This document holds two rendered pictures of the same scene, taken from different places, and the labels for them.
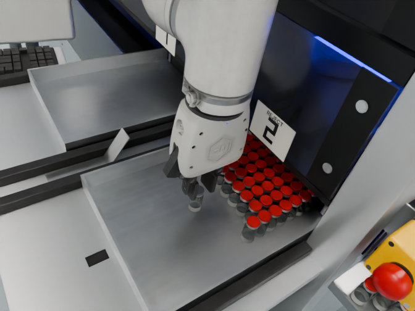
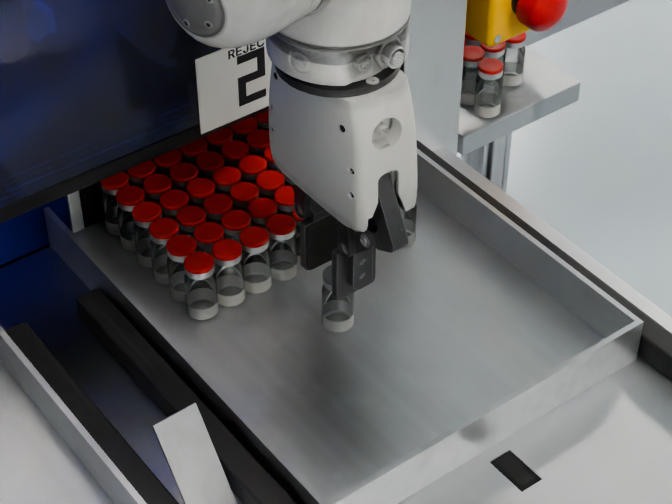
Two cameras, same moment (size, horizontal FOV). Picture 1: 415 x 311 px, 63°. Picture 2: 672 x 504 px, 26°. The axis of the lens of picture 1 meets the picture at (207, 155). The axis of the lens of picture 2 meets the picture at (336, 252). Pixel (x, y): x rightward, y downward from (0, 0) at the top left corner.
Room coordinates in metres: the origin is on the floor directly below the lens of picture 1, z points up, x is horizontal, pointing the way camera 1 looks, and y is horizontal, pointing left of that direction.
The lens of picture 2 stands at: (0.30, 0.72, 1.58)
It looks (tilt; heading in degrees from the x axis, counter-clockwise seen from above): 41 degrees down; 274
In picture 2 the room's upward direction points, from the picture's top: straight up
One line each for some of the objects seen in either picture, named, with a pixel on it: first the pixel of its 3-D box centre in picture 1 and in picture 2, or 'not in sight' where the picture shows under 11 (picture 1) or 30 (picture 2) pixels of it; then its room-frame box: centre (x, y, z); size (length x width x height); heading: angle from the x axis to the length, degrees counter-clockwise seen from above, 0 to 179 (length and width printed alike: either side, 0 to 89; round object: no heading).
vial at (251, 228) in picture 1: (250, 229); (401, 215); (0.31, -0.09, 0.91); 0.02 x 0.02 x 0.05
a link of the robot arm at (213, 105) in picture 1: (215, 89); (340, 34); (0.35, 0.01, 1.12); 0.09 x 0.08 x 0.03; 131
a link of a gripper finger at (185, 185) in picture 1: (184, 182); (365, 260); (0.33, 0.03, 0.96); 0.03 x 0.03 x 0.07; 41
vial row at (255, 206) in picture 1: (231, 189); (294, 241); (0.38, -0.05, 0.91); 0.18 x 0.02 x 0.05; 41
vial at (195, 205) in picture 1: (196, 199); (337, 300); (0.35, 0.00, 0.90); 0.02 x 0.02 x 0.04
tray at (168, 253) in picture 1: (210, 200); (330, 281); (0.36, -0.02, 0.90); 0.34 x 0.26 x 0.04; 131
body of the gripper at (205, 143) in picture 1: (210, 128); (337, 119); (0.35, 0.00, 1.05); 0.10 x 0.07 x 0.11; 131
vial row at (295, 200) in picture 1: (262, 176); (241, 193); (0.43, -0.10, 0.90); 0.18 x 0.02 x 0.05; 41
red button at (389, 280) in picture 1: (393, 279); (537, 1); (0.22, -0.24, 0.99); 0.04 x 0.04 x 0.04; 41
